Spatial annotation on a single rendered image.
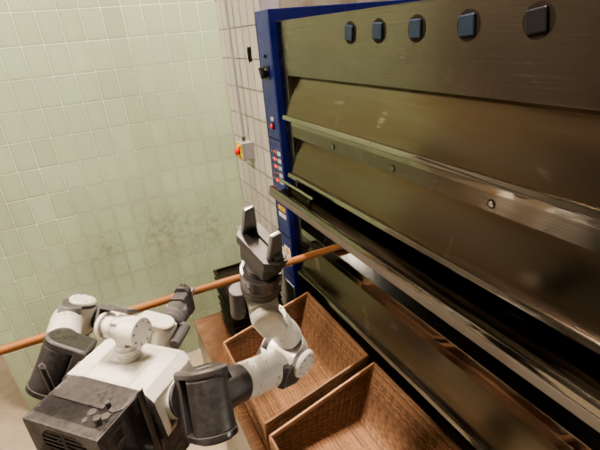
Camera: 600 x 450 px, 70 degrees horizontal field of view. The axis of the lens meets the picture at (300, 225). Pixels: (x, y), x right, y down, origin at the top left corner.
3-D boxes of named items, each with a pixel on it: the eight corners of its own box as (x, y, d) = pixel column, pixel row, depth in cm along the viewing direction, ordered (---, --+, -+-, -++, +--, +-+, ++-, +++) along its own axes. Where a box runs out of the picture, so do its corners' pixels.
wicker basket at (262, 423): (312, 333, 231) (308, 289, 220) (372, 404, 184) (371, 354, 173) (225, 366, 214) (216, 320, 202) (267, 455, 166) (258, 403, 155)
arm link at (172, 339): (158, 328, 149) (143, 351, 138) (162, 304, 144) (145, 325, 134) (189, 337, 148) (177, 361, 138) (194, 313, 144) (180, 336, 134)
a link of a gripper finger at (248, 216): (242, 212, 79) (243, 234, 84) (256, 204, 81) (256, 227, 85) (237, 207, 80) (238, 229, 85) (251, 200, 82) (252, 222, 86)
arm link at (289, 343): (298, 315, 104) (319, 345, 118) (267, 298, 109) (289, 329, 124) (273, 354, 100) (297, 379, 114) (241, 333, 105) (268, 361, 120)
